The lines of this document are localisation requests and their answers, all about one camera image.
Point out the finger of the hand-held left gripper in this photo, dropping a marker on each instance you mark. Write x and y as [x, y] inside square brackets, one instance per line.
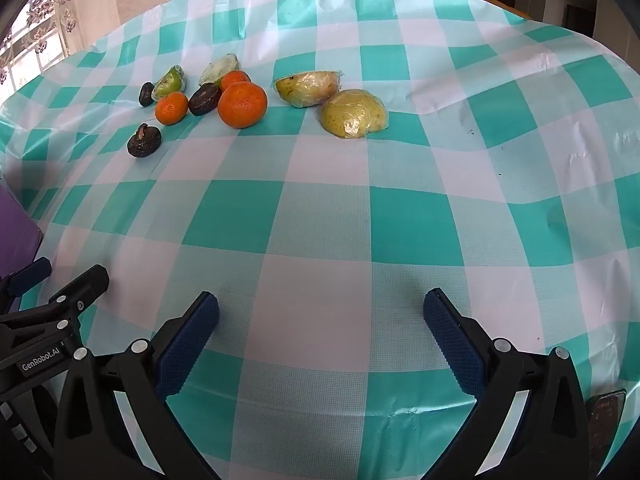
[75, 292]
[30, 272]

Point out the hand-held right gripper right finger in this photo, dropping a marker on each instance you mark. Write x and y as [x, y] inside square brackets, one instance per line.
[455, 345]

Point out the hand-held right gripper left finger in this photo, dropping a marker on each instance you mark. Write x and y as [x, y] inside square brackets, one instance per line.
[190, 345]

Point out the purple cardboard box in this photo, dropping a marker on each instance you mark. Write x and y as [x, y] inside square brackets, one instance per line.
[15, 230]

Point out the dark brown round fruit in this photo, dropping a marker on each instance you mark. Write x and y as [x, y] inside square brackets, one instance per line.
[146, 94]
[204, 99]
[144, 141]

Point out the round yellow-green fruit half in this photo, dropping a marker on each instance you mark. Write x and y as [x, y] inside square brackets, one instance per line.
[354, 113]

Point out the teal white checked tablecloth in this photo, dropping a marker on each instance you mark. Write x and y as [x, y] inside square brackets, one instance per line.
[325, 260]

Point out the small orange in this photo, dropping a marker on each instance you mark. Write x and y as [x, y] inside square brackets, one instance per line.
[171, 108]
[234, 80]

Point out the wrapped green fruit wedge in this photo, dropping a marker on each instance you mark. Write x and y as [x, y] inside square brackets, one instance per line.
[169, 83]

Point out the large orange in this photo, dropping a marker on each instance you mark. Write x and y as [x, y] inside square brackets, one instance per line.
[242, 105]

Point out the floral lace curtain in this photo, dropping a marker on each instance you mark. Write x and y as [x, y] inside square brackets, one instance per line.
[40, 25]

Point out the wrapped pale green fruit piece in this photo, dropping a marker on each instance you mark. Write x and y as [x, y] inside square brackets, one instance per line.
[219, 70]

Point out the wrapped long yellow-green fruit half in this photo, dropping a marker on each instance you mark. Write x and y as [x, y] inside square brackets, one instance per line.
[307, 88]

